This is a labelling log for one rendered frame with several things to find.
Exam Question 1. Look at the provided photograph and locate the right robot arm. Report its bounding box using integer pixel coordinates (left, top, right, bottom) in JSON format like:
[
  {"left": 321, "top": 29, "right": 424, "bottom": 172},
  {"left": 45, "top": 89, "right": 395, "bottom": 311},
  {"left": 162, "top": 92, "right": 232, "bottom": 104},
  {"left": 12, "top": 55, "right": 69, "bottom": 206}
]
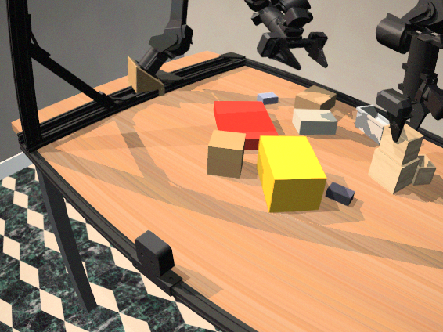
[{"left": 376, "top": 0, "right": 443, "bottom": 121}]

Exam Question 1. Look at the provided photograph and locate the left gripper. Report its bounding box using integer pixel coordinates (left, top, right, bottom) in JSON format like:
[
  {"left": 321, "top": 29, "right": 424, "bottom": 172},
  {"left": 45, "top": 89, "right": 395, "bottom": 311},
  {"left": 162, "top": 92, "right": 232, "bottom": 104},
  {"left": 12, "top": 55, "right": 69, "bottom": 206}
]
[{"left": 257, "top": 18, "right": 328, "bottom": 70}]

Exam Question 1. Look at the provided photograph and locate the red flat slab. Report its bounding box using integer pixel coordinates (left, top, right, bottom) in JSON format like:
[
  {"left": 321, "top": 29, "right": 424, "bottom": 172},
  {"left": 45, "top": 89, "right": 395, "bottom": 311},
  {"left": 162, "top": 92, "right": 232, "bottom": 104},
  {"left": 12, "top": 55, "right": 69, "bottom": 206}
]
[{"left": 214, "top": 101, "right": 278, "bottom": 150}]

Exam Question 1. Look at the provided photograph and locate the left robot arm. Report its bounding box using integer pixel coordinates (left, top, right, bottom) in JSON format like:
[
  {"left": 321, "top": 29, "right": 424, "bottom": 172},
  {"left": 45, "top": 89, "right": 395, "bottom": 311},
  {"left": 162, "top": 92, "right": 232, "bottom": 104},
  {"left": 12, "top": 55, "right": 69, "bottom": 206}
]
[{"left": 135, "top": 0, "right": 313, "bottom": 79}]

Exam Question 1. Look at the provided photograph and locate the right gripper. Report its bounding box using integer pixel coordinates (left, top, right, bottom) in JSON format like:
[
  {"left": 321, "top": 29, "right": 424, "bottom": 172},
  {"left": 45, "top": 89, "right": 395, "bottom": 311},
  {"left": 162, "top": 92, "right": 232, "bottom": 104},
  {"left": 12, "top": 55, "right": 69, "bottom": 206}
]
[{"left": 376, "top": 60, "right": 438, "bottom": 142}]

